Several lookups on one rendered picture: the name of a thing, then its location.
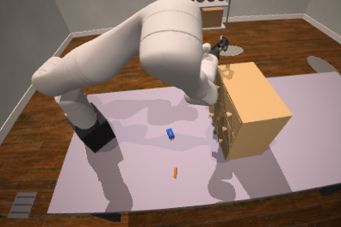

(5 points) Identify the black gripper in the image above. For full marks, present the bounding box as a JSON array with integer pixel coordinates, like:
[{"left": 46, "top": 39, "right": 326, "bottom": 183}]
[{"left": 208, "top": 35, "right": 229, "bottom": 60}]

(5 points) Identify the tan wooden chest of drawers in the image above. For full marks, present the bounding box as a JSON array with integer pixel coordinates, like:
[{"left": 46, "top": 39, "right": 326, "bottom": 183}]
[{"left": 217, "top": 62, "right": 293, "bottom": 160}]

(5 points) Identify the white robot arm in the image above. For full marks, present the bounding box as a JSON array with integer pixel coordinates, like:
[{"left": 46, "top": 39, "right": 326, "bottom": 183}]
[{"left": 32, "top": 0, "right": 219, "bottom": 129}]

